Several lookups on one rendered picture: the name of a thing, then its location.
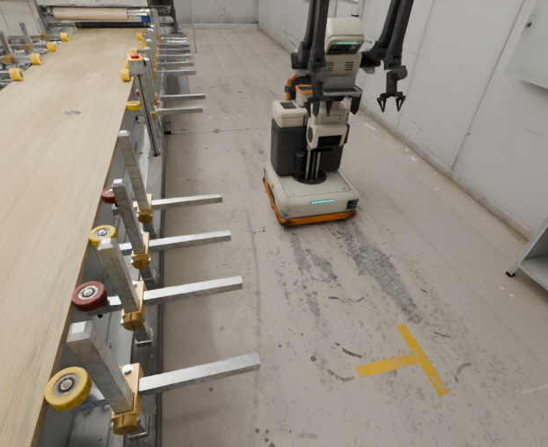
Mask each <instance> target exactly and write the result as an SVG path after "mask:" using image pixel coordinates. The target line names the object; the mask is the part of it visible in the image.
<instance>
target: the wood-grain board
mask: <svg viewBox="0 0 548 447"><path fill-rule="evenodd" d="M136 32H141V33H142V34H146V32H147V30H76V31H74V32H73V34H71V35H70V36H69V42H61V43H60V44H59V45H57V48H58V51H57V52H48V53H47V54H46V55H45V56H43V57H42V60H43V64H42V65H33V66H31V67H30V68H29V69H28V70H26V71H25V72H24V73H23V75H24V81H12V82H11V83H10V84H8V85H7V86H6V87H5V88H3V89H2V90H1V91H0V447H37V446H38V443H39V440H40V436H41V433H42V429H43V423H44V420H45V416H46V413H47V410H48V406H49V403H48V402H47V401H46V399H45V395H44V392H45V389H46V386H47V384H48V383H49V381H50V380H51V378H52V377H53V376H54V375H55V374H57V372H58V369H59V363H60V359H61V357H62V353H63V349H64V346H65V343H66V339H67V333H68V330H69V326H70V323H71V319H72V316H73V313H74V306H75V305H74V303H73V301H72V294H73V292H74V290H75V289H76V288H77V287H78V286H80V285H81V283H82V276H83V273H84V270H85V266H86V262H87V260H88V256H89V252H90V247H91V241H90V238H89V235H90V232H91V231H92V230H93V229H95V228H96V226H97V222H98V217H99V213H100V209H101V206H102V203H103V198H102V196H101V192H102V191H103V190H104V189H105V188H106V187H107V183H108V179H109V177H110V173H111V169H112V166H113V163H114V156H115V153H116V150H117V146H118V143H119V138H118V135H119V132H120V131H121V130H122V126H123V123H124V120H125V116H126V113H127V109H128V108H127V105H126V103H127V102H129V100H130V96H131V93H132V90H133V86H134V82H135V80H136V77H131V81H128V82H124V81H123V80H122V78H121V69H125V67H124V60H128V58H127V53H130V51H129V47H137V49H139V47H140V46H139V44H140V43H142V41H138V40H137V36H136ZM70 110H73V111H76V110H79V111H80V112H82V113H81V114H79V115H77V116H72V115H66V114H65V112H67V111H68V112H69V111H70Z"/></svg>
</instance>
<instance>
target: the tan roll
mask: <svg viewBox="0 0 548 447"><path fill-rule="evenodd" d="M52 10H53V12H45V13H44V14H45V16H54V17H55V19H56V20H129V16H147V17H150V14H149V13H127V9H115V8H53V9H52Z"/></svg>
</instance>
